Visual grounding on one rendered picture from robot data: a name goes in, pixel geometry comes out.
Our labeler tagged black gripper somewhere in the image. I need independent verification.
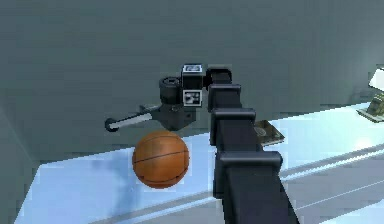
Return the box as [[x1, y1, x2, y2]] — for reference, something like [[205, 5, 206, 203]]
[[104, 76, 197, 133]]

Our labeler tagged pale blue table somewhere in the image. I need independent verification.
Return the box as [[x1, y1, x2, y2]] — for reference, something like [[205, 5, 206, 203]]
[[13, 101, 384, 224]]

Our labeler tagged orange basketball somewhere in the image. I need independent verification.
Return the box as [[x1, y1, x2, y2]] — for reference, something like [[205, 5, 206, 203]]
[[131, 130, 191, 190]]

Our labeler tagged white box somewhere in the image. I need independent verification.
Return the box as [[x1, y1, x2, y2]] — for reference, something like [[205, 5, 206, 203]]
[[367, 67, 384, 92]]

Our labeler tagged olive green book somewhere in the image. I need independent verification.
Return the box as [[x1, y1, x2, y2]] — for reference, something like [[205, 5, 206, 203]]
[[253, 119, 286, 147]]

